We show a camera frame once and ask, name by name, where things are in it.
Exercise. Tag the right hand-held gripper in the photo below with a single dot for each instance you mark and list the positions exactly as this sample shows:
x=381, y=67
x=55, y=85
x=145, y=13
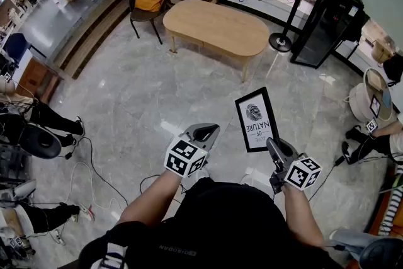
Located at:
x=302, y=173

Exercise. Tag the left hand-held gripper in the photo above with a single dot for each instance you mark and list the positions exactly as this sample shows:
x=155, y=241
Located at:
x=185, y=157

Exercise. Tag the black framed nature picture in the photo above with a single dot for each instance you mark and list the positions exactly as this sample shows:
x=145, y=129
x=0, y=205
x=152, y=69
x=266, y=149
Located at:
x=255, y=121

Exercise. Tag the person's right forearm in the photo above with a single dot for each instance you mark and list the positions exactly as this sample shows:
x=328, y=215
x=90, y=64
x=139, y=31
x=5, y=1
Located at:
x=299, y=217

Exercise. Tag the person's left forearm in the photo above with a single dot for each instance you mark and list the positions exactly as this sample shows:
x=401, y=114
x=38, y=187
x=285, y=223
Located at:
x=151, y=201

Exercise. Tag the oval wooden table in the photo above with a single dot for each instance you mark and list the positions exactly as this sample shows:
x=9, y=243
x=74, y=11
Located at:
x=214, y=25

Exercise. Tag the person's left white shoe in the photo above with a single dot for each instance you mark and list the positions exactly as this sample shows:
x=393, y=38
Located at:
x=202, y=174

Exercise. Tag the person's black clothed torso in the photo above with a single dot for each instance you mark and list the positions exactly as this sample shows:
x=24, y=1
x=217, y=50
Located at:
x=226, y=223

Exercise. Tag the white round side table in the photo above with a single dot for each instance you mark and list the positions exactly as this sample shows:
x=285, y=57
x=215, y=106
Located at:
x=385, y=113

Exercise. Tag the blue book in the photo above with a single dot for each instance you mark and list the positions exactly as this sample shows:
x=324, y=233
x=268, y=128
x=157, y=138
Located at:
x=386, y=99

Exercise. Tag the tan book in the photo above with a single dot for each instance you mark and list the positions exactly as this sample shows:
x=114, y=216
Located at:
x=374, y=80

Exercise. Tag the black white striped cloth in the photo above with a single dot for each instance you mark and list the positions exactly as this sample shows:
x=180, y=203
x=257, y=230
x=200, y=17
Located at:
x=392, y=204

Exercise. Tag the dark wicker chair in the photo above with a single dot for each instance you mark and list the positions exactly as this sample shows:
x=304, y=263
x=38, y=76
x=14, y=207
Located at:
x=141, y=16

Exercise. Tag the black handbag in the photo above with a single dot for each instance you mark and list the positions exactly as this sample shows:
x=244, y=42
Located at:
x=394, y=69

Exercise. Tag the black glass cabinet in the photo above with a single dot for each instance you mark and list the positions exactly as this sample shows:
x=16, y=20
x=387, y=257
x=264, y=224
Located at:
x=327, y=19

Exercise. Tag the tan woven bag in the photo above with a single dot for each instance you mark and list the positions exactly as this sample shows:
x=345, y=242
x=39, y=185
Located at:
x=381, y=52

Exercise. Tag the black round stool seat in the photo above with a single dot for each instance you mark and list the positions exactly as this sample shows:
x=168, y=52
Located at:
x=382, y=255
x=39, y=140

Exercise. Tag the wooden step platform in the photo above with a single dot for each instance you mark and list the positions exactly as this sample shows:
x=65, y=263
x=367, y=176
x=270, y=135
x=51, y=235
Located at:
x=91, y=31

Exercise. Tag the brown wooden cabinet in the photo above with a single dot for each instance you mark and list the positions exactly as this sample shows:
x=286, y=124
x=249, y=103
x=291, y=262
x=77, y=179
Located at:
x=36, y=78

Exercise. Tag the dark blue chair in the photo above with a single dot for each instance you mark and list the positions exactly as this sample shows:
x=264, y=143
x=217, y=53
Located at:
x=17, y=45

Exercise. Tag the black-framed white picture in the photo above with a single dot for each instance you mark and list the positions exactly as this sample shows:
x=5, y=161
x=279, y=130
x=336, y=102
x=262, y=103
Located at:
x=375, y=106

